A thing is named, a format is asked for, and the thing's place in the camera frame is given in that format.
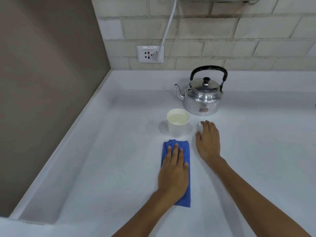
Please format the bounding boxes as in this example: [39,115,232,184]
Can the white power cable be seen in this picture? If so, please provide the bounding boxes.
[158,0,178,55]

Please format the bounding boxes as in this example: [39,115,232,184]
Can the person's left hand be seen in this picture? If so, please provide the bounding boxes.
[157,143,190,204]

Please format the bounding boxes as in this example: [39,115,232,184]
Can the person's right forearm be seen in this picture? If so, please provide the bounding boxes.
[209,155,312,237]

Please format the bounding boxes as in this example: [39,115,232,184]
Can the person's left forearm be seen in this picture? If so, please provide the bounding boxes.
[112,190,177,237]

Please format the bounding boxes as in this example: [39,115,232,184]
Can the silver metal kettle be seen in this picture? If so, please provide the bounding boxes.
[174,66,228,117]

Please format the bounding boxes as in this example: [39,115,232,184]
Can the white wall socket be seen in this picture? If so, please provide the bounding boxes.
[136,45,165,64]

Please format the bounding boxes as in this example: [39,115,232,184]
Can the white countertop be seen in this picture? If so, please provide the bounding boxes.
[0,69,316,237]

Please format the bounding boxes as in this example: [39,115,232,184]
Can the blue cloth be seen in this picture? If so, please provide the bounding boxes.
[161,139,191,208]

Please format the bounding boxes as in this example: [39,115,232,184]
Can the white paper cup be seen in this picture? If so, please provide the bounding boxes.
[167,109,190,139]

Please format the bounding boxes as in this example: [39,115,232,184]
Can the person's right hand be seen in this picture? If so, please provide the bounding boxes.
[195,120,221,164]

